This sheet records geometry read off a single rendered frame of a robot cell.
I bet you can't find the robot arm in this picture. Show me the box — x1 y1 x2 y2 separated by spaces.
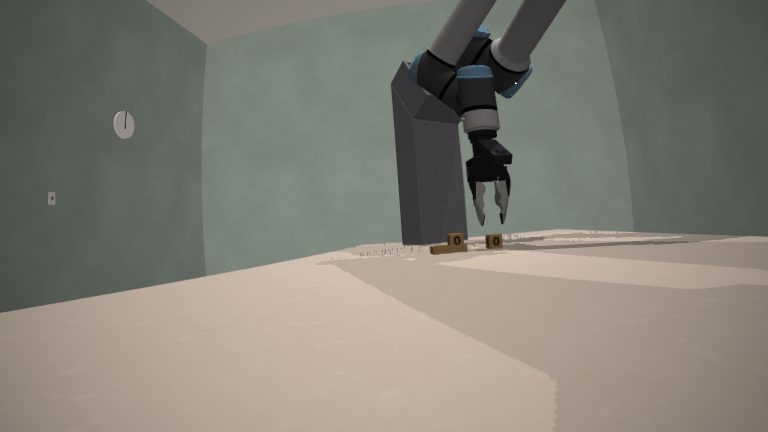
409 0 566 165

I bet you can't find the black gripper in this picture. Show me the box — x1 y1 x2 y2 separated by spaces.
466 129 511 226

